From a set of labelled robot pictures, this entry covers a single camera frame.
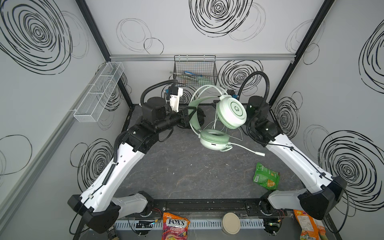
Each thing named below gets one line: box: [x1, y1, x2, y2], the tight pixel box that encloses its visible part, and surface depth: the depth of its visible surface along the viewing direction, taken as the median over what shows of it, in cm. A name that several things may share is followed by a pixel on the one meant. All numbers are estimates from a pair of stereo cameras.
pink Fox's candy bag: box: [162, 212, 190, 240], surface depth 67 cm
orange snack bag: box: [293, 209, 328, 240], surface depth 66 cm
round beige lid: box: [222, 212, 241, 235], surface depth 66 cm
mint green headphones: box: [188, 84, 266, 157], surface depth 47 cm
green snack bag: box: [253, 162, 280, 191], surface depth 82 cm
